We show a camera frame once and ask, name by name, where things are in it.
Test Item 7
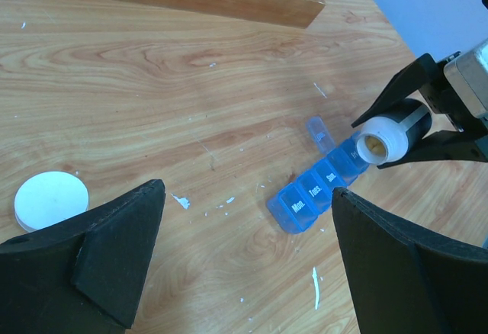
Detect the white pill bottle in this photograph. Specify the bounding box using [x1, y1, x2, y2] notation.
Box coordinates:
[355, 98, 432, 165]

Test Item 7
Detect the blue weekly pill organizer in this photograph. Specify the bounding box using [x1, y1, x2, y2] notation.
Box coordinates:
[266, 116, 369, 234]

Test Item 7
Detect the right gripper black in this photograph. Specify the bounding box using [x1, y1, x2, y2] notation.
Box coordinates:
[352, 53, 487, 169]

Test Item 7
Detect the white bottle cap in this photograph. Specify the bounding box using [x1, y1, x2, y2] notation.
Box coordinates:
[14, 171, 89, 233]

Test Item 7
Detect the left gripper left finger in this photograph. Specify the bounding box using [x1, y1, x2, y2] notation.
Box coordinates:
[1, 179, 165, 333]

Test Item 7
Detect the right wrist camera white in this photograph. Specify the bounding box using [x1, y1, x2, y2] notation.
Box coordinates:
[443, 40, 487, 119]

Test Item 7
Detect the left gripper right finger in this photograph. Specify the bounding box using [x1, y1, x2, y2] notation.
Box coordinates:
[332, 187, 487, 333]

